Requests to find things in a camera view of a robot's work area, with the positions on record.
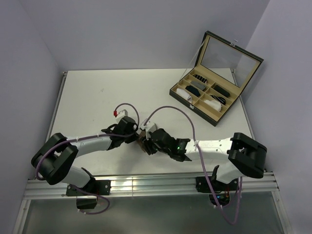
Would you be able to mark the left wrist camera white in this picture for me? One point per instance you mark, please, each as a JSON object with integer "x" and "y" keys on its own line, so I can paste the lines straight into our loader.
{"x": 119, "y": 115}

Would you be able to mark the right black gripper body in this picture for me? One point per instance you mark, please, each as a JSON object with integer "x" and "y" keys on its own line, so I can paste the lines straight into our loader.
{"x": 151, "y": 147}

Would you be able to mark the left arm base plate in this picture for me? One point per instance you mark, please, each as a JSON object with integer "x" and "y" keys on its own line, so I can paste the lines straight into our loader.
{"x": 98, "y": 187}

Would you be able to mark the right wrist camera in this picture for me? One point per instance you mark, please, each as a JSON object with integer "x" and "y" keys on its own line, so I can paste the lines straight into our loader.
{"x": 148, "y": 126}

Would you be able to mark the black compartment storage box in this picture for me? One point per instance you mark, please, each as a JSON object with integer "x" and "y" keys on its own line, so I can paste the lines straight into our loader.
{"x": 222, "y": 63}

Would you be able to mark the black white striped rolled sock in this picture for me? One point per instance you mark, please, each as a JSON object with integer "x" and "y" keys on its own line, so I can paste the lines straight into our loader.
{"x": 200, "y": 78}

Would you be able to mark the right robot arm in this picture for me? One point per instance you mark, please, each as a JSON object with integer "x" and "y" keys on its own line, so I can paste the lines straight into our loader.
{"x": 240, "y": 155}

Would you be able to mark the dark striped rolled sock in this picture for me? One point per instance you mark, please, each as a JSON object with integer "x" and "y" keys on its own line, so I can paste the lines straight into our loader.
{"x": 219, "y": 99}

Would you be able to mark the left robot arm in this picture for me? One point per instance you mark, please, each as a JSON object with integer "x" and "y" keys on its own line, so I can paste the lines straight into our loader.
{"x": 54, "y": 160}

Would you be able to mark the aluminium frame rail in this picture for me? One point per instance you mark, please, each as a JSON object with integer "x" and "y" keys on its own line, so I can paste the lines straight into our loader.
{"x": 146, "y": 185}

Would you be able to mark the white rolled sock in box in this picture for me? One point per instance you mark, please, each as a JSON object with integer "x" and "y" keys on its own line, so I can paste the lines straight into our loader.
{"x": 216, "y": 105}

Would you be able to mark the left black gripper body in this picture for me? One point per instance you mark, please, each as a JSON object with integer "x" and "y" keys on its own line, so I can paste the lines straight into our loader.
{"x": 129, "y": 139}

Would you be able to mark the grey rolled sock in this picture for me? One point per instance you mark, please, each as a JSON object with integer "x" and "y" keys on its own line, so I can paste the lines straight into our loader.
{"x": 198, "y": 85}

